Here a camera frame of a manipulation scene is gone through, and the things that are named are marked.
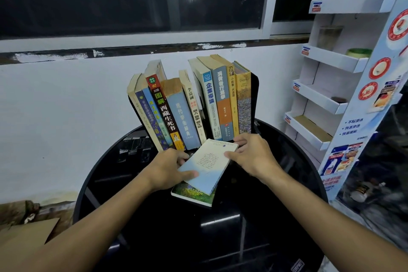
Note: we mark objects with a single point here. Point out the brown crumpled rag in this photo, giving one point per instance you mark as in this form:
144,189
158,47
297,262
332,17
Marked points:
16,212

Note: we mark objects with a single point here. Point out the orange illustrated cover book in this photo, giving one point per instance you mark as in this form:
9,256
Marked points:
164,112

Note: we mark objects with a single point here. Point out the person's right hand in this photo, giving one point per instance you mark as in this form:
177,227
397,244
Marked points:
258,157

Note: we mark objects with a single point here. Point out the green tape roll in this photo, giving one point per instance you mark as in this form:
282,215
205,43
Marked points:
359,52

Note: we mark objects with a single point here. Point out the yellow book with blue spine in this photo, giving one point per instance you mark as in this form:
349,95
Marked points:
148,118

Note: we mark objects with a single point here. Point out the person's left forearm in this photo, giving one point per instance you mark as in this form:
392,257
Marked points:
86,233

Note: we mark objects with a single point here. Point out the lavender Hanyu Pinyin dictionary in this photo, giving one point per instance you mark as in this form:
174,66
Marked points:
183,118

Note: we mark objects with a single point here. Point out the cream book with barcode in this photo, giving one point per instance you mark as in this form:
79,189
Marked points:
192,109

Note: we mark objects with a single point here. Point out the white cardboard display stand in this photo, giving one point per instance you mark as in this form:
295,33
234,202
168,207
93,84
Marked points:
334,90

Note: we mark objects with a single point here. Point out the small white bottle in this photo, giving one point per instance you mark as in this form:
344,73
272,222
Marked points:
363,192

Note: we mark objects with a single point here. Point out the small dark brown lid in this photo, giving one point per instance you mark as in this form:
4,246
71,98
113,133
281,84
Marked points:
339,100

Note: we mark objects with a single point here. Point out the large grey-teal book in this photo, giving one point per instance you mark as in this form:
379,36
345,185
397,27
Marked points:
223,103

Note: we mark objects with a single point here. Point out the person's right forearm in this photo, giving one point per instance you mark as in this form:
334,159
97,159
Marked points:
334,227

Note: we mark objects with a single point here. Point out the Van Gogh cover handbook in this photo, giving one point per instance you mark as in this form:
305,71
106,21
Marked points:
243,103

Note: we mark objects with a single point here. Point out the light blue thin booklet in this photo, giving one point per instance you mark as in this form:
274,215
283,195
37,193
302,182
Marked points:
207,166

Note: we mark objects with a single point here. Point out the grey cover book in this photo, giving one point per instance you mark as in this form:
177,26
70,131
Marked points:
135,99

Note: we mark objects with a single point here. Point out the green landscape cover book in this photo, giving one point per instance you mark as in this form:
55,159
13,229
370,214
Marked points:
197,197

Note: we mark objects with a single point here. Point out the Understanding Business textbook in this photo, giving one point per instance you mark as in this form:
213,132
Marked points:
210,103

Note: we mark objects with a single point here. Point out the clear glass cup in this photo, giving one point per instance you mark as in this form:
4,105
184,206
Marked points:
330,38

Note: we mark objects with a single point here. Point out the brown cardboard sheet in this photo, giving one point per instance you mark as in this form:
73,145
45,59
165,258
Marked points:
22,240

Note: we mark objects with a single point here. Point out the yellow book with black characters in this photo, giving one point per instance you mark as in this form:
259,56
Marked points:
233,103

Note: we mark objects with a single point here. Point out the person's left hand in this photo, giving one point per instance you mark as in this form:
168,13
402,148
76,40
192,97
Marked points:
162,173

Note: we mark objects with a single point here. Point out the round black table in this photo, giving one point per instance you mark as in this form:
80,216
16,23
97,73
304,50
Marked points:
223,233

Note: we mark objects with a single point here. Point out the row of books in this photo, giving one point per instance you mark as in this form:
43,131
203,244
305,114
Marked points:
255,103

